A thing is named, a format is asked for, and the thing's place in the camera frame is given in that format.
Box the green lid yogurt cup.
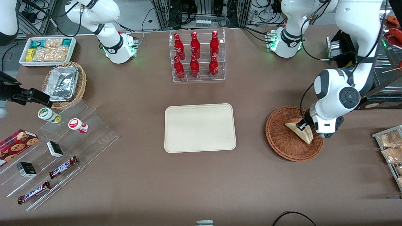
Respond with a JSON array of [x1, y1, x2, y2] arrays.
[[38, 107, 62, 124]]

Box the red plaid cookie box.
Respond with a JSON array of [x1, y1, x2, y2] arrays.
[[0, 129, 40, 168]]

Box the round brown wicker basket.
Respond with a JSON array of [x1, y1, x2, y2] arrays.
[[265, 106, 324, 162]]

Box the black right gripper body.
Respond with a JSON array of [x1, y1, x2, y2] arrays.
[[0, 72, 22, 102]]

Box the red lid yogurt cup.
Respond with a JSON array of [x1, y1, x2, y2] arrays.
[[68, 118, 89, 134]]

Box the black floor cable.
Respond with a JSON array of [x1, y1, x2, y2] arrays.
[[272, 211, 318, 226]]

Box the triangular sandwich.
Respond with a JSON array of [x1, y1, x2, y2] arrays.
[[285, 118, 313, 145]]

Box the red cola bottle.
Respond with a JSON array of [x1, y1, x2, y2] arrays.
[[190, 55, 200, 78], [209, 55, 219, 79], [174, 56, 185, 80], [174, 33, 186, 61], [190, 32, 201, 60], [210, 31, 220, 58]]

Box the beige rectangular serving tray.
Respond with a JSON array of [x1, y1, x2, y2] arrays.
[[164, 103, 236, 153]]

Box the aluminium foil tray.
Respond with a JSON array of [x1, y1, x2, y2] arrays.
[[44, 65, 79, 102]]

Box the metal snack tray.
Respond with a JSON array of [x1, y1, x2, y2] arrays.
[[372, 125, 402, 192]]

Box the clear acrylic stepped display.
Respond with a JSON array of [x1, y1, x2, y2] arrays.
[[0, 100, 119, 211]]

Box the large clear cracker bag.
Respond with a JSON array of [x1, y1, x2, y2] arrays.
[[32, 46, 69, 62]]

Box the tan wicker basket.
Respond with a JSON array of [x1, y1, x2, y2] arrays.
[[42, 61, 87, 110]]

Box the white rectangular snack bin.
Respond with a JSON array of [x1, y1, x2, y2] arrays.
[[19, 36, 77, 67]]

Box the aluminium frame rack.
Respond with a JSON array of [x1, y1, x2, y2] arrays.
[[151, 0, 252, 30]]

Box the clear acrylic bottle rack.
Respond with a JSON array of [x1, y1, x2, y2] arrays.
[[169, 28, 226, 83]]

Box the snickers chocolate bar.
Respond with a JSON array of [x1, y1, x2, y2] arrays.
[[49, 156, 79, 179], [17, 181, 51, 205]]

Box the small black carton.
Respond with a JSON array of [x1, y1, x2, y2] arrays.
[[46, 141, 64, 158], [16, 162, 37, 178]]

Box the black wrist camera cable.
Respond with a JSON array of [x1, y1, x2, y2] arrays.
[[300, 83, 316, 121]]

